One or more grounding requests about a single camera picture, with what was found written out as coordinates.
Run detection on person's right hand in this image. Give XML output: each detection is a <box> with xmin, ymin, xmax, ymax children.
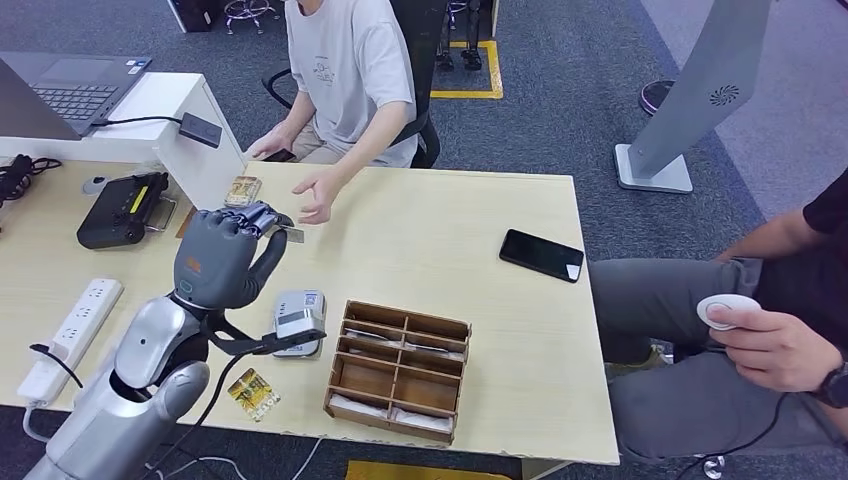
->
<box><xmin>246</xmin><ymin>125</ymin><xmax>297</xmax><ymax>162</ymax></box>

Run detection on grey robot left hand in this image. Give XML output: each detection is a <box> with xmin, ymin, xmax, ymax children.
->
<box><xmin>173</xmin><ymin>201</ymin><xmax>296</xmax><ymax>311</ymax></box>

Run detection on person's left hand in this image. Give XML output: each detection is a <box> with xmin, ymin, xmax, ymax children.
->
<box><xmin>291</xmin><ymin>165</ymin><xmax>347</xmax><ymax>227</ymax></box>
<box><xmin>705</xmin><ymin>306</ymin><xmax>846</xmax><ymax>394</ymax></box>

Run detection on white handheld clicker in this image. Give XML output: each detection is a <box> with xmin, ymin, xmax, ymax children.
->
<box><xmin>695</xmin><ymin>294</ymin><xmax>763</xmax><ymax>332</ymax></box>

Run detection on white grey card reader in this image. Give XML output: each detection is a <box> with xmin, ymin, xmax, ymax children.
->
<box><xmin>272</xmin><ymin>289</ymin><xmax>328</xmax><ymax>360</ymax></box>

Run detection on yellow patterned ID card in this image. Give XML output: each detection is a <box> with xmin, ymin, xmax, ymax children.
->
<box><xmin>227</xmin><ymin>368</ymin><xmax>282</xmax><ymax>423</ymax></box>

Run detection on wooden card organizer box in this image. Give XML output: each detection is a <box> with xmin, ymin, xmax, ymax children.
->
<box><xmin>323</xmin><ymin>299</ymin><xmax>474</xmax><ymax>446</ymax></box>

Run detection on person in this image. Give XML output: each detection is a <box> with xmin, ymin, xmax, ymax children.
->
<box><xmin>589</xmin><ymin>168</ymin><xmax>848</xmax><ymax>465</ymax></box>
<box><xmin>248</xmin><ymin>0</ymin><xmax>420</xmax><ymax>227</ymax></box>

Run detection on black wristwatch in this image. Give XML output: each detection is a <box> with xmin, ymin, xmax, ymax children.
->
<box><xmin>811</xmin><ymin>362</ymin><xmax>848</xmax><ymax>410</ymax></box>

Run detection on black adapter hub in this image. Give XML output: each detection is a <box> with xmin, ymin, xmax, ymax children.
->
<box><xmin>178</xmin><ymin>111</ymin><xmax>225</xmax><ymax>149</ymax></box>

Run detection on white desk riser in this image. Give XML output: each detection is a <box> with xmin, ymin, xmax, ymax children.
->
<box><xmin>0</xmin><ymin>70</ymin><xmax>248</xmax><ymax>227</ymax></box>

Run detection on black handheld controller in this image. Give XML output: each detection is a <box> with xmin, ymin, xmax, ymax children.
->
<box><xmin>76</xmin><ymin>171</ymin><xmax>171</xmax><ymax>250</ymax></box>

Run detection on chrome stool base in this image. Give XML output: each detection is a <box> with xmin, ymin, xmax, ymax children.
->
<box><xmin>223</xmin><ymin>0</ymin><xmax>280</xmax><ymax>34</ymax></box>

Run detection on white power strip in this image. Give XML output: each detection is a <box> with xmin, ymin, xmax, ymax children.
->
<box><xmin>15</xmin><ymin>278</ymin><xmax>125</xmax><ymax>407</ymax></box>

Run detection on black cabinet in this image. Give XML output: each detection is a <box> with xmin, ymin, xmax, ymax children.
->
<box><xmin>166</xmin><ymin>0</ymin><xmax>223</xmax><ymax>32</ymax></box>

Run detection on black office chair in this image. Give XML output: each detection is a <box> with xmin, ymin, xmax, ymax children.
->
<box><xmin>263</xmin><ymin>0</ymin><xmax>452</xmax><ymax>170</ymax></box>

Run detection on black humanoid robot legs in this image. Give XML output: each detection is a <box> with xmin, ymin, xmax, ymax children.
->
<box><xmin>437</xmin><ymin>0</ymin><xmax>485</xmax><ymax>73</ymax></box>

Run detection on grey laptop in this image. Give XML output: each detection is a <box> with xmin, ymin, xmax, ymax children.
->
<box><xmin>0</xmin><ymin>49</ymin><xmax>154</xmax><ymax>142</ymax></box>

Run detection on black smartphone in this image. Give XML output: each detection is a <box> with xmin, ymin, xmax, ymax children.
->
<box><xmin>498</xmin><ymin>229</ymin><xmax>586</xmax><ymax>285</ymax></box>

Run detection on grey kiosk stand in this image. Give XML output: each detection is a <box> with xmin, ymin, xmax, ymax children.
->
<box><xmin>613</xmin><ymin>0</ymin><xmax>774</xmax><ymax>196</ymax></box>

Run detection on round black floor base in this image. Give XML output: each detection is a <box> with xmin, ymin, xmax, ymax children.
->
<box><xmin>637</xmin><ymin>80</ymin><xmax>676</xmax><ymax>118</ymax></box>

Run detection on metal controller handle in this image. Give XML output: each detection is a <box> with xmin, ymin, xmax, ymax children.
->
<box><xmin>144</xmin><ymin>195</ymin><xmax>179</xmax><ymax>233</ymax></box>

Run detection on black clicker cable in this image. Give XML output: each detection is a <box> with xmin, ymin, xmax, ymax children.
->
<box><xmin>675</xmin><ymin>394</ymin><xmax>790</xmax><ymax>478</ymax></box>

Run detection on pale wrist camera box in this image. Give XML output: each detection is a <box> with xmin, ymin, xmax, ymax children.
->
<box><xmin>275</xmin><ymin>308</ymin><xmax>327</xmax><ymax>338</ymax></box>

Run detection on black hub cable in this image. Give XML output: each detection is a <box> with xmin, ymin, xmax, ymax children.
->
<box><xmin>91</xmin><ymin>115</ymin><xmax>184</xmax><ymax>128</ymax></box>

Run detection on black plug with cable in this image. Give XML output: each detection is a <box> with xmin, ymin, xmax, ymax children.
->
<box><xmin>28</xmin><ymin>343</ymin><xmax>85</xmax><ymax>390</ymax></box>

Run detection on thin white cable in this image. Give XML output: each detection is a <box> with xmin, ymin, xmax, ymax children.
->
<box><xmin>291</xmin><ymin>437</ymin><xmax>325</xmax><ymax>480</ymax></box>

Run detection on black cable bundle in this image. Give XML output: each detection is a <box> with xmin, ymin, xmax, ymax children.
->
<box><xmin>0</xmin><ymin>152</ymin><xmax>63</xmax><ymax>208</ymax></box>

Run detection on white power strip cable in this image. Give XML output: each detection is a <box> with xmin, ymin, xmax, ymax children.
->
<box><xmin>21</xmin><ymin>404</ymin><xmax>53</xmax><ymax>444</ymax></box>

